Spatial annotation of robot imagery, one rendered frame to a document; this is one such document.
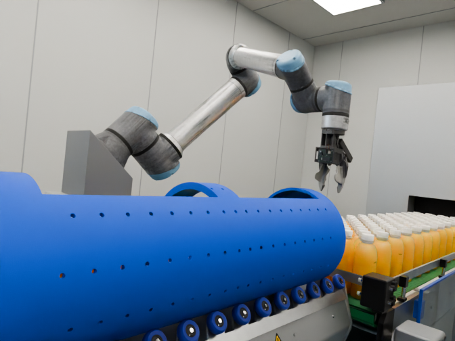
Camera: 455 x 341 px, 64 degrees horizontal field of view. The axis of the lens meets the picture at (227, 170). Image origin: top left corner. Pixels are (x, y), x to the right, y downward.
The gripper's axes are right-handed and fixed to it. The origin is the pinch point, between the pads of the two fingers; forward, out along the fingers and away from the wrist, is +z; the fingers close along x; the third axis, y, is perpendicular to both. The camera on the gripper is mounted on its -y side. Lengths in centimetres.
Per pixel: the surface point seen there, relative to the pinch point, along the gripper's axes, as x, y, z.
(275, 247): 16, 53, 13
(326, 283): 12.0, 20.4, 26.5
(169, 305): 14, 79, 20
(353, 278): 13.0, 4.6, 27.3
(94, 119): -273, -46, -37
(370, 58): -165, -399, -183
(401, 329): 28.3, 3.9, 37.9
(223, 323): 13, 64, 28
